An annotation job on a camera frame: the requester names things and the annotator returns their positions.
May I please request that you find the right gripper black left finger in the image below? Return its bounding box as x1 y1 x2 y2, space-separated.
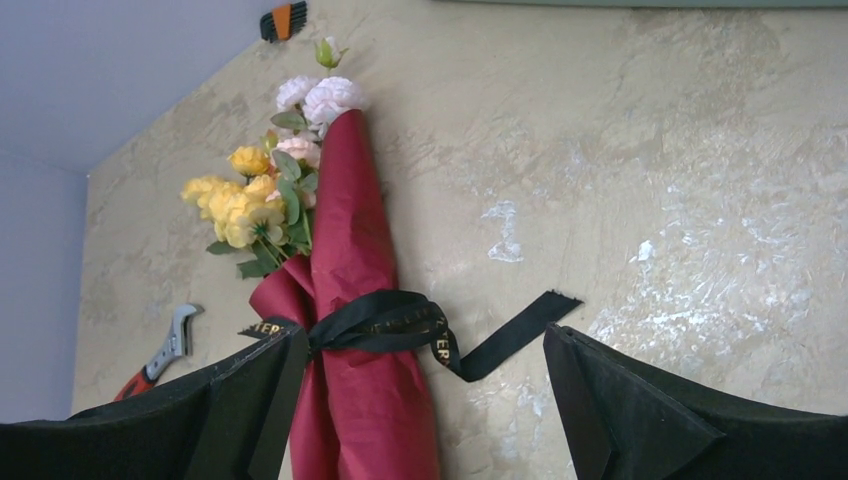
1 326 309 479

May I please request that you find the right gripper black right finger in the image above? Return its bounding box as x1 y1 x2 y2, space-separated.
543 325 847 479

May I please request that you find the dark red wrapping paper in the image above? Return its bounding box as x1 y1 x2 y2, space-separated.
249 110 440 479

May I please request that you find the black lanyard strap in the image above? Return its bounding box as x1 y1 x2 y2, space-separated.
238 289 584 384

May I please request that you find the yellow fake flower stem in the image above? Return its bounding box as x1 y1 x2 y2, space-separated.
180 146 303 279

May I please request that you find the peach fake rose stem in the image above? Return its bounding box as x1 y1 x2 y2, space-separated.
261 130 321 263

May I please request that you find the pink fake rose stem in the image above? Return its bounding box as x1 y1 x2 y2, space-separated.
271 36 368 140

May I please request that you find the silver adjustable wrench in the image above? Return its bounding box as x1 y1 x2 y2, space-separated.
114 303 204 402

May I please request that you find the small orange black object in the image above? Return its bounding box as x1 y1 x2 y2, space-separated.
259 1 308 43

